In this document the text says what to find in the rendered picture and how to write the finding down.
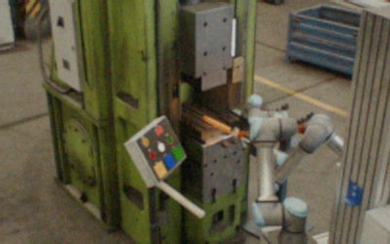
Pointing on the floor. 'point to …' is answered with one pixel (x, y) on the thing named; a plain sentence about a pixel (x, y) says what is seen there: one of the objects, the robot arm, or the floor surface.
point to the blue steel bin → (323, 37)
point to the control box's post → (152, 214)
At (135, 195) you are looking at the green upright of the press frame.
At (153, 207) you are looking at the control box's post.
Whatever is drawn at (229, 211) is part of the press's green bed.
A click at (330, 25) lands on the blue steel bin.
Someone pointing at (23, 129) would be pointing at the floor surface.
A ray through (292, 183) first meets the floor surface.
